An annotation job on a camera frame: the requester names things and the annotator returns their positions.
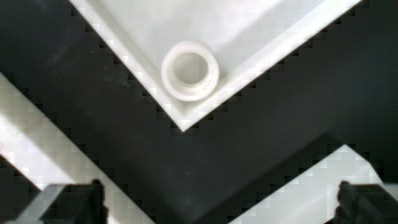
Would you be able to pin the white U-shaped obstacle fence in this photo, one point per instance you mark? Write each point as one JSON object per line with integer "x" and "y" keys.
{"x": 54, "y": 165}

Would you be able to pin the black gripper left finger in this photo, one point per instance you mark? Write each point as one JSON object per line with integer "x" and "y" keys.
{"x": 69, "y": 204}

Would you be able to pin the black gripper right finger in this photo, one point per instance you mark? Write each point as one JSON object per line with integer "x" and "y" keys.
{"x": 367, "y": 205}

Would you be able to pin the white square table top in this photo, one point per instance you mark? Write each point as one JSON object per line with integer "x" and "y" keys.
{"x": 198, "y": 45}

